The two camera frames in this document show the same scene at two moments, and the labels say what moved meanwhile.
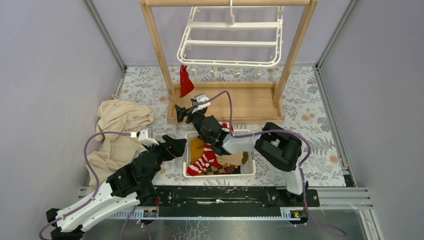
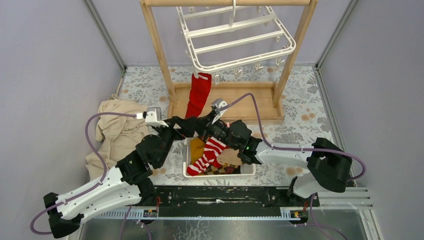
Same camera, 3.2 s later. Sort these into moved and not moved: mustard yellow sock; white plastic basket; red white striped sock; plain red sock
Moved: plain red sock
Not moved: mustard yellow sock; white plastic basket; red white striped sock
